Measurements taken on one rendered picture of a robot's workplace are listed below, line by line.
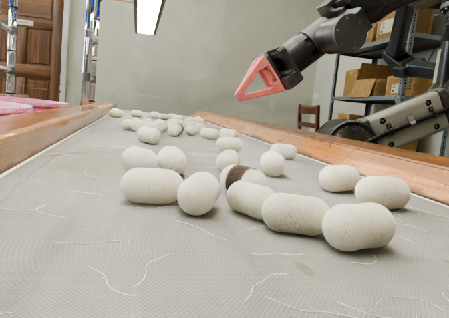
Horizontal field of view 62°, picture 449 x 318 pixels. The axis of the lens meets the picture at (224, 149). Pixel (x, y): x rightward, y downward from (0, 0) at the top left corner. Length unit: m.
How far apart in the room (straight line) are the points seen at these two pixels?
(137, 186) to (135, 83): 4.92
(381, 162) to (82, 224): 0.30
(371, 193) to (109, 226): 0.16
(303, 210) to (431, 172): 0.20
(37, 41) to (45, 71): 0.37
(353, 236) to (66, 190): 0.16
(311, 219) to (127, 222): 0.08
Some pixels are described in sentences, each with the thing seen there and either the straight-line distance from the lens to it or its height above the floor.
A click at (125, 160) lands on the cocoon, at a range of 0.29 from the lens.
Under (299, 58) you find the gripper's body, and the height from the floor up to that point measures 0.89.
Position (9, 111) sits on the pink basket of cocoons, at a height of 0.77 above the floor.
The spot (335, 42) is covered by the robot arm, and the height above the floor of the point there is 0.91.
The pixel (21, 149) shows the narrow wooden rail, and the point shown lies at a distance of 0.31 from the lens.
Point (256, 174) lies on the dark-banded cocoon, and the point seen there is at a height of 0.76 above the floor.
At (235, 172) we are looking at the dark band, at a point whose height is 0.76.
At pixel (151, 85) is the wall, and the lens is 5.10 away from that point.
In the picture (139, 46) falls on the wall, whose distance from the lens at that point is 5.15.
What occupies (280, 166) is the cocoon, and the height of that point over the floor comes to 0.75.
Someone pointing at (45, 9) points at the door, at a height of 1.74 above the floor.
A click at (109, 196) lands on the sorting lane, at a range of 0.22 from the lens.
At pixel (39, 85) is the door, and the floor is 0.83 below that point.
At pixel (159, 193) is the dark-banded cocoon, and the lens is 0.20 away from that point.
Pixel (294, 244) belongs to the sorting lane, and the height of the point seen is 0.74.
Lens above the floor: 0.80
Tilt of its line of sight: 7 degrees down
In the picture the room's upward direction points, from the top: 6 degrees clockwise
